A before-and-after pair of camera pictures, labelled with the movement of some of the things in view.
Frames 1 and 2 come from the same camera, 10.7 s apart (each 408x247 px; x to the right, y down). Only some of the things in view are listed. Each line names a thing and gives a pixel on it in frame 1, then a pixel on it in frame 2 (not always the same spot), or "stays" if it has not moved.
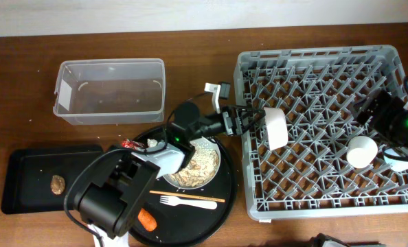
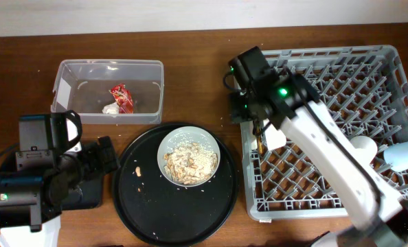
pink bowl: (277, 127) stays
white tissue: (152, 143) → (112, 109)
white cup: (361, 151) stays
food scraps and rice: (202, 167) stays
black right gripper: (367, 112) → (240, 112)
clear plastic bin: (105, 91) stays
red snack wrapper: (126, 143) → (123, 98)
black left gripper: (230, 120) → (105, 155)
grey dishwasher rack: (332, 165) stays
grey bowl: (202, 170) stays
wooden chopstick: (202, 197) → (259, 141)
